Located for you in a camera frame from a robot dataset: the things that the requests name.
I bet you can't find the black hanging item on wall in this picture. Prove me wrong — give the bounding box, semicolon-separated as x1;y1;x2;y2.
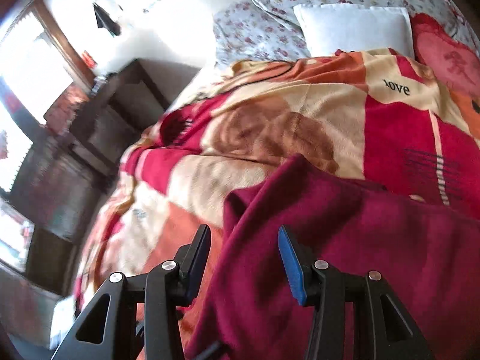
93;2;121;37

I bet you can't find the maroon fleece garment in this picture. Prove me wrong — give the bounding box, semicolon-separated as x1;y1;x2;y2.
185;155;479;359

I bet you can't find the dark wooden nightstand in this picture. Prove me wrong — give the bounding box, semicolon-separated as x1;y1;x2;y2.
69;58;199;176

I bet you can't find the white pillow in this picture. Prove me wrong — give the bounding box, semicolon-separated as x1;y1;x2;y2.
294;3;414;58

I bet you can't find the floral quilt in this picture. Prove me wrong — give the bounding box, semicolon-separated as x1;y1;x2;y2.
213;0;479;65

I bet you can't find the red heart pillow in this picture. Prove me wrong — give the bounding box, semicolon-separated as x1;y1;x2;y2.
411;13;479;97

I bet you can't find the orange red patterned blanket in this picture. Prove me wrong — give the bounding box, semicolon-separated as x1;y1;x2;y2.
75;49;479;349

